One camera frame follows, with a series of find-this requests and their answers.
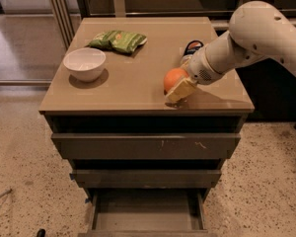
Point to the white bowl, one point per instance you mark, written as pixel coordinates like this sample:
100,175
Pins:
85,64

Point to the bottom grey open drawer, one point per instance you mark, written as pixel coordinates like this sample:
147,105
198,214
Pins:
147,213

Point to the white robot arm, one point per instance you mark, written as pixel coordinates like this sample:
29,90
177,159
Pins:
257,31

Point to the blue pepsi can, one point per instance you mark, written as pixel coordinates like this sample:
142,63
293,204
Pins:
191,48

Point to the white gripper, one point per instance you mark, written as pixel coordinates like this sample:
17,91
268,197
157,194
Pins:
199,67

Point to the orange fruit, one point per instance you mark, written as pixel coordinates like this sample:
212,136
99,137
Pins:
172,77

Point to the green chip bag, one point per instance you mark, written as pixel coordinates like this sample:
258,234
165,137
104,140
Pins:
120,41

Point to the middle grey drawer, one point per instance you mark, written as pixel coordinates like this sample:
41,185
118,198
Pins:
146,179

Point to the top grey drawer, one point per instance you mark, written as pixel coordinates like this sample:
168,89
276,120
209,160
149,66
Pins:
187,146

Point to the grey drawer cabinet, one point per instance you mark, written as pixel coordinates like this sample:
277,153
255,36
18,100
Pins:
128,98

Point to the black object on floor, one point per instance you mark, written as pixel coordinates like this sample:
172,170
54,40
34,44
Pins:
41,233

